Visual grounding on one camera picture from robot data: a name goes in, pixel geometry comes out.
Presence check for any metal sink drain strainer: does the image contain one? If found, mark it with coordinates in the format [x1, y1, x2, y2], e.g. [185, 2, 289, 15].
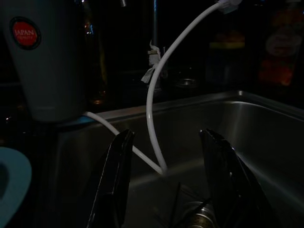
[182, 201, 219, 228]

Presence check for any black sponge holder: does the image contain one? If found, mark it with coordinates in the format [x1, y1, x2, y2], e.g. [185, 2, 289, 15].
[206, 46, 247, 86]

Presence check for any teal plate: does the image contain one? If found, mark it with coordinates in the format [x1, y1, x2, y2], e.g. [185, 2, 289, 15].
[0, 146, 33, 228]

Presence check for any chrome gooseneck faucet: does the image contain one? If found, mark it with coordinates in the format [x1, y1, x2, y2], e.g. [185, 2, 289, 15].
[151, 0, 171, 88]

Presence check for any round metal countertop cap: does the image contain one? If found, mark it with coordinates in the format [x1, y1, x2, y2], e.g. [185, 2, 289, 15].
[175, 77, 200, 87]

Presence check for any grey water filter canister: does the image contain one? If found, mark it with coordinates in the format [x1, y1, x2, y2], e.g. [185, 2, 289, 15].
[0, 0, 128, 128]

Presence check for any yellow and red sponge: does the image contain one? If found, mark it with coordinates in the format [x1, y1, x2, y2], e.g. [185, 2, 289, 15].
[210, 30, 245, 49]

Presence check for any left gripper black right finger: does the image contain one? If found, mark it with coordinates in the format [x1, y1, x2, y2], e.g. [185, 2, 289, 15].
[199, 129, 269, 228]

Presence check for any stainless steel sink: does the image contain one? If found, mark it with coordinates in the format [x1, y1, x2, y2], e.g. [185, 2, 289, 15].
[56, 90, 304, 228]

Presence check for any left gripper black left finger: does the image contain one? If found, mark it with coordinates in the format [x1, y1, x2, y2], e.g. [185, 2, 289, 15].
[86, 129, 135, 228]

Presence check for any green capped oil bottle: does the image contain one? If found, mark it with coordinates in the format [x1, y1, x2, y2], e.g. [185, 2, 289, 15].
[82, 0, 110, 105]

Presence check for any orange pump soap bottle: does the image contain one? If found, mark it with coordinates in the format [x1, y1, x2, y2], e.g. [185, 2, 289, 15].
[257, 4, 302, 87]

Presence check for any white faucet diverter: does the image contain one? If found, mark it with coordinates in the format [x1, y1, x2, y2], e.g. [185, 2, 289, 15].
[215, 0, 243, 15]

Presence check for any white water hose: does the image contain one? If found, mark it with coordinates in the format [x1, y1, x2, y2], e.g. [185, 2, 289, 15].
[83, 2, 225, 175]

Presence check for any black chopstick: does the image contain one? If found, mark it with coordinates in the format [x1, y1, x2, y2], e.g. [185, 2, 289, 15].
[171, 182, 182, 228]
[175, 197, 212, 224]

